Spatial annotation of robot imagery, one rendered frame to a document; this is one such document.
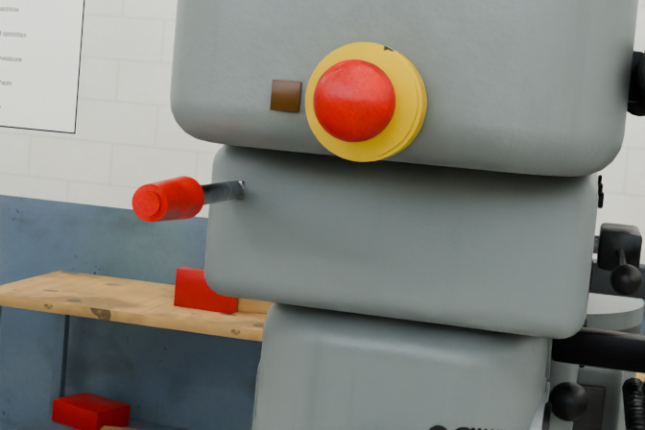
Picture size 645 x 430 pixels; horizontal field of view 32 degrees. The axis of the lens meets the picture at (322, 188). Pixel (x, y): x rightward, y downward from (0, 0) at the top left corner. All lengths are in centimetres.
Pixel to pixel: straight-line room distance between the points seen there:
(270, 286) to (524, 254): 16
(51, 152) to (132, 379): 116
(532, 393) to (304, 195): 20
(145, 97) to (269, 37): 481
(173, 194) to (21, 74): 511
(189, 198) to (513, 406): 27
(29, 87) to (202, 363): 157
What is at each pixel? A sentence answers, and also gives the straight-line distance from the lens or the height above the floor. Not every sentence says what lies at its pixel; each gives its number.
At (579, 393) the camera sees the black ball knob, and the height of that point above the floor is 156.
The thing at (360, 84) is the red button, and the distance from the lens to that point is 54.
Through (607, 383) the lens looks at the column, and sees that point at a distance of 119.
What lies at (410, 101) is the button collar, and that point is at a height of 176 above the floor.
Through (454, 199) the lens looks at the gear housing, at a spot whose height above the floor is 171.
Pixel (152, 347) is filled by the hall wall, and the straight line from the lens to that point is 548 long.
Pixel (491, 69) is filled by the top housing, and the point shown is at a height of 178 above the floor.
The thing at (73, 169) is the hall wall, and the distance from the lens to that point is 556.
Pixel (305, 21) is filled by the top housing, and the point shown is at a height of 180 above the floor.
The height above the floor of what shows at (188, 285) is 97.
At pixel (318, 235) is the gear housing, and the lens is 69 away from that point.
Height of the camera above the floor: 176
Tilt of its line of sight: 4 degrees down
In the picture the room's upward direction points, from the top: 5 degrees clockwise
